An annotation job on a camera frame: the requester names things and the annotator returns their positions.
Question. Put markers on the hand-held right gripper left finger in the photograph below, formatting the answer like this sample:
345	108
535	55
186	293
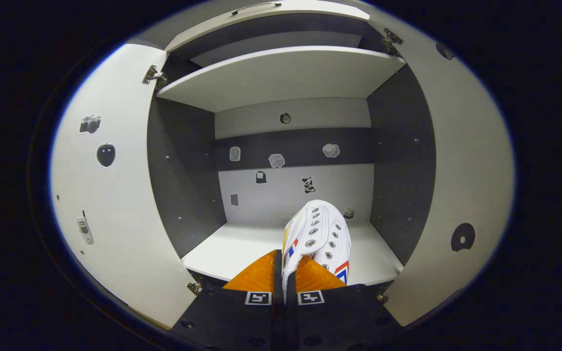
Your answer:
242	321

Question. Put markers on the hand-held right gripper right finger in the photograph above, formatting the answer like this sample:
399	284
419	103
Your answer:
330	321

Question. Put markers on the white shoe yellow sole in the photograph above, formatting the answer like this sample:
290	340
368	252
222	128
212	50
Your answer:
320	229

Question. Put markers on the white shoe cabinet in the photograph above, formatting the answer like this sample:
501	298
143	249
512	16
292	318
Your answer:
291	195

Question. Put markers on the white door with phone sticker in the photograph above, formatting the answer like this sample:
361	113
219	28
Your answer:
115	219

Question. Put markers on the white door with cat sticker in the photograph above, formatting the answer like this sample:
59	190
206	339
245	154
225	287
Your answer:
471	170

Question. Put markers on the metal door hinge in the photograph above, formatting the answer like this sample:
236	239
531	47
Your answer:
153	75
382	298
194	287
391	40

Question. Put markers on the white cabinet shelf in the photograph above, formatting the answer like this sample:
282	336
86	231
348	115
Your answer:
271	78
242	248

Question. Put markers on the white cabinet drawer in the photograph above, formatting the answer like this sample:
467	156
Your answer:
271	17

